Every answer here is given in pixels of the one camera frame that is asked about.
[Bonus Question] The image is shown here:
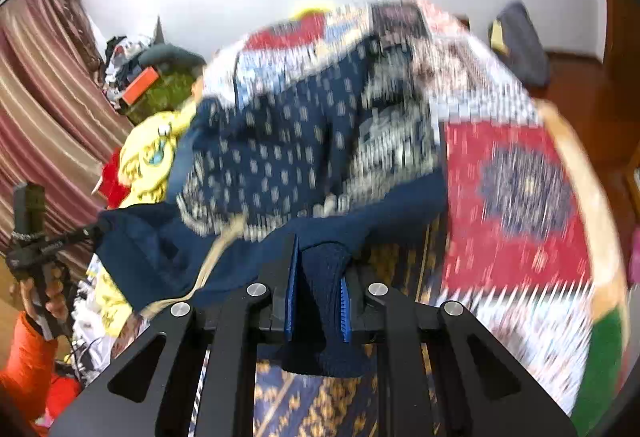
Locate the patchwork printed bedspread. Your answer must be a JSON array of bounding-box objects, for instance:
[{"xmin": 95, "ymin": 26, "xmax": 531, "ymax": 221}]
[{"xmin": 200, "ymin": 0, "xmax": 632, "ymax": 437}]

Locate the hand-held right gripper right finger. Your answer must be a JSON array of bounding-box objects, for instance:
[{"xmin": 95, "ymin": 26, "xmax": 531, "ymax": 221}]
[{"xmin": 339, "ymin": 266, "xmax": 577, "ymax": 437}]

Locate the person's left hand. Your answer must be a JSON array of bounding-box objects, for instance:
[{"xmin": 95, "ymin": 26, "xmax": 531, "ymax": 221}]
[{"xmin": 19, "ymin": 277, "xmax": 72, "ymax": 334}]

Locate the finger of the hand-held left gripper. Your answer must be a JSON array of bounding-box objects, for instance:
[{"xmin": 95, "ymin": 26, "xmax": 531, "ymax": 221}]
[{"xmin": 54, "ymin": 223, "xmax": 110, "ymax": 252}]

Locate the dark blue pillow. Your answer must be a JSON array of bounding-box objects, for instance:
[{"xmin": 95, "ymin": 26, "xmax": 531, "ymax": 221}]
[{"xmin": 490, "ymin": 0, "xmax": 552, "ymax": 88}]

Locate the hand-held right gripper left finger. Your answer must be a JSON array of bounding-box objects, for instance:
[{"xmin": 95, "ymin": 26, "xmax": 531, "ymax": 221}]
[{"xmin": 50, "ymin": 234, "xmax": 302, "ymax": 437}]

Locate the red fluffy garment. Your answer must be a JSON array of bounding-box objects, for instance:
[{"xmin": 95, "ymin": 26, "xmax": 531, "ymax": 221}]
[{"xmin": 92, "ymin": 150, "xmax": 134, "ymax": 211}]

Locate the dark grey garment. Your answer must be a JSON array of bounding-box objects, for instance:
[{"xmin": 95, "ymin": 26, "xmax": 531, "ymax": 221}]
[{"xmin": 137, "ymin": 44, "xmax": 207, "ymax": 69}]

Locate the brown wooden door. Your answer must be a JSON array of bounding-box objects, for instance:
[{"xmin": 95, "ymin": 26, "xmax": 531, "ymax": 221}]
[{"xmin": 597, "ymin": 0, "xmax": 640, "ymax": 68}]

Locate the green patterned cloth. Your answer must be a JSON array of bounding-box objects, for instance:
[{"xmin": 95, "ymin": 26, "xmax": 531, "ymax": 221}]
[{"xmin": 127, "ymin": 67, "xmax": 202, "ymax": 126}]

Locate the yellow cartoon garment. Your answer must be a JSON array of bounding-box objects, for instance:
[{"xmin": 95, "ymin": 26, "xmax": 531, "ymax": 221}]
[{"xmin": 94, "ymin": 110, "xmax": 202, "ymax": 338}]

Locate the orange box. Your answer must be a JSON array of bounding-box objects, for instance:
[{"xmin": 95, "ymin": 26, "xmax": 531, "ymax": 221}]
[{"xmin": 120, "ymin": 67, "xmax": 161, "ymax": 106}]

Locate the striped maroon curtain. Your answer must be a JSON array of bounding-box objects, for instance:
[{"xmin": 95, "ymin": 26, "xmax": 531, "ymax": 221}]
[{"xmin": 0, "ymin": 0, "xmax": 134, "ymax": 278}]

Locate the yellow cushion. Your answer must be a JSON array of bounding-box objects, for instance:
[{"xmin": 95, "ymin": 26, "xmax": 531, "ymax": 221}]
[{"xmin": 292, "ymin": 0, "xmax": 334, "ymax": 19}]

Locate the pile of mixed clothes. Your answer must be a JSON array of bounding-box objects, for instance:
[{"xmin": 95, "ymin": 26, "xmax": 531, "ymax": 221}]
[{"xmin": 102, "ymin": 34, "xmax": 157, "ymax": 103}]

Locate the navy patterned zip hoodie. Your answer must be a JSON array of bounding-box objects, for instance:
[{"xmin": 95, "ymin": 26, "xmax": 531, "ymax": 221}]
[{"xmin": 95, "ymin": 37, "xmax": 449, "ymax": 378}]

